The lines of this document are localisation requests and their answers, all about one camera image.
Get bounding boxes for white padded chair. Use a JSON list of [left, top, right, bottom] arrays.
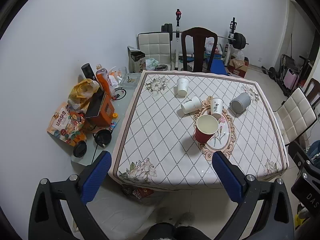
[[137, 32, 173, 71], [274, 87, 318, 145]]

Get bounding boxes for yellow plastic bag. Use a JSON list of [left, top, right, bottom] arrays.
[[67, 79, 100, 111]]

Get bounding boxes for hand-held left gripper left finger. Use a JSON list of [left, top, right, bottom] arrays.
[[28, 151, 112, 240]]

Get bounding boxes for glass ashtray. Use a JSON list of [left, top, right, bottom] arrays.
[[117, 73, 142, 88]]

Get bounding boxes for grey fuzzy slipper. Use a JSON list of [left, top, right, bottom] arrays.
[[175, 212, 195, 228]]

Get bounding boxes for pink suitcase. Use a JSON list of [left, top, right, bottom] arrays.
[[285, 69, 299, 90]]

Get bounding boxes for crumpled white plastic bag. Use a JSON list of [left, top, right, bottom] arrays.
[[107, 67, 123, 91]]

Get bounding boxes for black cable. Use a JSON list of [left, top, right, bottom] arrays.
[[112, 87, 130, 101]]

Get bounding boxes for black bottle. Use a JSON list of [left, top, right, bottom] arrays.
[[81, 63, 98, 82]]

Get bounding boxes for orange box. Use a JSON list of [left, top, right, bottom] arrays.
[[85, 90, 115, 127]]

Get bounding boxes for printed snack bag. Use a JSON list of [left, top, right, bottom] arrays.
[[46, 102, 87, 147]]

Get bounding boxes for red and white plastic bag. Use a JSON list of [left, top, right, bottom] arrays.
[[205, 37, 222, 55]]

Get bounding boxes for black scooter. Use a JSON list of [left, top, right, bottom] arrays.
[[261, 54, 313, 97]]

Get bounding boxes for red paper cup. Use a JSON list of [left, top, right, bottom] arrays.
[[193, 114, 219, 143]]

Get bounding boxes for person's black trouser legs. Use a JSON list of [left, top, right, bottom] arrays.
[[147, 223, 209, 240]]

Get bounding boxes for blue weight bench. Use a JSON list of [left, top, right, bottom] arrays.
[[205, 57, 229, 75]]

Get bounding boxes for red printed packet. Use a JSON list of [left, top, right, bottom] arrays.
[[122, 184, 154, 200]]

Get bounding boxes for plain white paper cup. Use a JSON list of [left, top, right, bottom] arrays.
[[176, 77, 190, 97]]

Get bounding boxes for barbell with black plates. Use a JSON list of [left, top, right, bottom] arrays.
[[161, 24, 249, 50]]

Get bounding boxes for cardboard box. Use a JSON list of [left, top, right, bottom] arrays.
[[228, 57, 249, 78]]

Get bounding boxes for pale green plastic bag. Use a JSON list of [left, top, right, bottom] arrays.
[[145, 58, 159, 71]]

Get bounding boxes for floral diamond pattern tablecloth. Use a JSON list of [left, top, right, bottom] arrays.
[[108, 70, 290, 190]]

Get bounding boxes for white squat rack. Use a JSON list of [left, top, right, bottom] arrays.
[[173, 9, 238, 71]]

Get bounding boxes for dark wooden chair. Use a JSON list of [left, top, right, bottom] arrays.
[[181, 27, 217, 73], [305, 78, 320, 108]]

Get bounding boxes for black and white box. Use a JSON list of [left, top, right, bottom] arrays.
[[127, 46, 146, 73]]

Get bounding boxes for blue cloth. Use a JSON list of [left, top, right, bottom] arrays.
[[307, 140, 320, 159]]

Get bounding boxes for white paper cup black print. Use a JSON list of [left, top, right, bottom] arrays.
[[210, 97, 224, 119], [181, 96, 202, 115]]

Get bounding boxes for orange drink bottle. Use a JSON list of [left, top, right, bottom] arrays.
[[96, 64, 113, 98]]

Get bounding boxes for grey mug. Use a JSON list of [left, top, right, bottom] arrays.
[[229, 92, 251, 114]]

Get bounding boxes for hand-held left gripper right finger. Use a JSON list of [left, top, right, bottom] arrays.
[[207, 151, 295, 240]]

